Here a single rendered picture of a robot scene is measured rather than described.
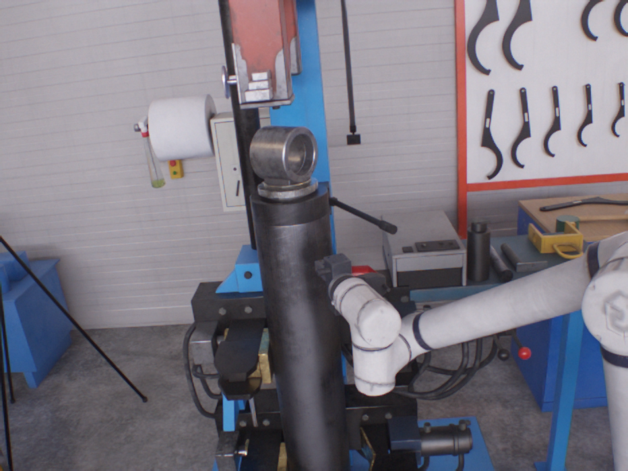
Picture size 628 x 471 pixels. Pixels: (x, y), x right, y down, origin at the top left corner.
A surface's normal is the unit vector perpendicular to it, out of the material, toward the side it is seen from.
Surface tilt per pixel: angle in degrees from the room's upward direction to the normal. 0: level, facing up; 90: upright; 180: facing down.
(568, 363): 90
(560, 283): 65
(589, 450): 0
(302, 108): 90
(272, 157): 82
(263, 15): 90
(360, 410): 90
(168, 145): 109
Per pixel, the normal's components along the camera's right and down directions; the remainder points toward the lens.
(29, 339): 0.99, -0.07
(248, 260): -0.10, -0.93
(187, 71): -0.04, 0.37
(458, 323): -0.75, 0.16
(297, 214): 0.18, 0.35
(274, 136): -0.47, -0.45
